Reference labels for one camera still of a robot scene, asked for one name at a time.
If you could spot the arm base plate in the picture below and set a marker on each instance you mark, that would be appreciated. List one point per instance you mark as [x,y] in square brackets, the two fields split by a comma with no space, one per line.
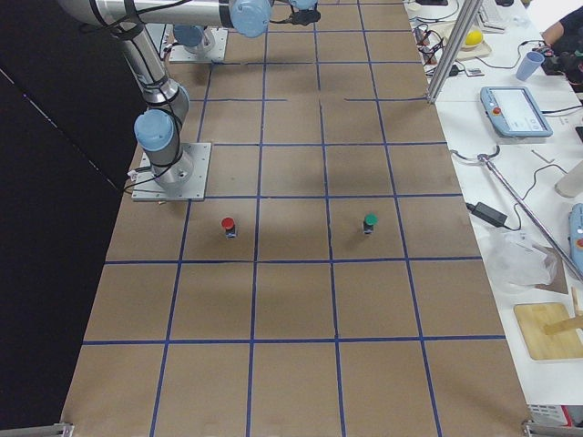
[178,54]
[185,180]

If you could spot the wooden cutting board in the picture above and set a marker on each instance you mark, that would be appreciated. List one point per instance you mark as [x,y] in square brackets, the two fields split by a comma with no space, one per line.
[550,334]

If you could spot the clear plastic bag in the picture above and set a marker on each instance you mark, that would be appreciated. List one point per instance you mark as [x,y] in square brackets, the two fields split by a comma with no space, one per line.
[513,258]

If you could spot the yellow lemon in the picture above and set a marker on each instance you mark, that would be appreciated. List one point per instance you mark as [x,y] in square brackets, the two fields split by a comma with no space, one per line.
[473,39]

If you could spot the blue plastic cup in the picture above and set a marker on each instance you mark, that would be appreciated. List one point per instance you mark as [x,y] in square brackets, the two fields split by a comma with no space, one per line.
[529,65]

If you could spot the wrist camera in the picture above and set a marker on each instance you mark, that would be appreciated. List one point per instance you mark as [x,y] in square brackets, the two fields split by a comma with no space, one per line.
[305,17]

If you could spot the teach pendant tablet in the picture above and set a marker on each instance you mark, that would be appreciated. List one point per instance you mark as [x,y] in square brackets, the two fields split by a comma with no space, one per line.
[513,112]

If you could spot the red push button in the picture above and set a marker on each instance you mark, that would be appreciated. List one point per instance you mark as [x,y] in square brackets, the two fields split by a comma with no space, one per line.
[229,226]

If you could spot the green push button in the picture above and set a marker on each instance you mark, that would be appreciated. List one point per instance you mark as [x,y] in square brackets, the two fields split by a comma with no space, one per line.
[369,222]

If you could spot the aluminium frame post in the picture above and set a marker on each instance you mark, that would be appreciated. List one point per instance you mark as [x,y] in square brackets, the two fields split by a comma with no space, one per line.
[464,21]

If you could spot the metal rod with handle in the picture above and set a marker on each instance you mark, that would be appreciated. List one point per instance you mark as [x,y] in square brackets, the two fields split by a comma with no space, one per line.
[486,160]

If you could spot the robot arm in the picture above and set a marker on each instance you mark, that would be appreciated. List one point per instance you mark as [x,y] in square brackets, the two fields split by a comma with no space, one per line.
[158,129]
[195,39]

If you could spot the black power adapter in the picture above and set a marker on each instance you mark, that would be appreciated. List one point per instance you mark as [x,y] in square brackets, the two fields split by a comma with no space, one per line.
[489,215]

